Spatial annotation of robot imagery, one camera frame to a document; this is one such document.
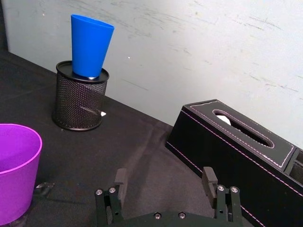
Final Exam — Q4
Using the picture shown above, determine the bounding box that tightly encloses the blue plastic cup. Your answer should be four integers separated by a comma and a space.
71, 14, 116, 79

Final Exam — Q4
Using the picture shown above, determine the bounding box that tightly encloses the black table cloth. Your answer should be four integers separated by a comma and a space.
0, 51, 255, 227

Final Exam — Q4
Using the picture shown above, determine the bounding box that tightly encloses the black leather tissue box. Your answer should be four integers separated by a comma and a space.
165, 99, 303, 227

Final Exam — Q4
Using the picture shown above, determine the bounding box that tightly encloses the small clear plastic piece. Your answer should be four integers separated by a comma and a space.
35, 183, 55, 195

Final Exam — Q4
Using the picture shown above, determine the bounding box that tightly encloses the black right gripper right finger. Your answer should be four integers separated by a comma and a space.
202, 166, 243, 223

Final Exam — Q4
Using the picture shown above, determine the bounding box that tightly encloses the white tissue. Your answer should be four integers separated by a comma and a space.
216, 114, 232, 126

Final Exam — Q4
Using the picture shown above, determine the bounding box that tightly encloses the black mesh pen holder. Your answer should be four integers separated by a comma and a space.
52, 61, 110, 131

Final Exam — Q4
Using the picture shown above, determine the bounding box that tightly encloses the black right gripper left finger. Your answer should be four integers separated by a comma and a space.
95, 168, 128, 226

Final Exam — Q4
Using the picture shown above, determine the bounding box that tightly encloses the purple plastic cup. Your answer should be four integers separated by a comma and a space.
0, 123, 43, 226

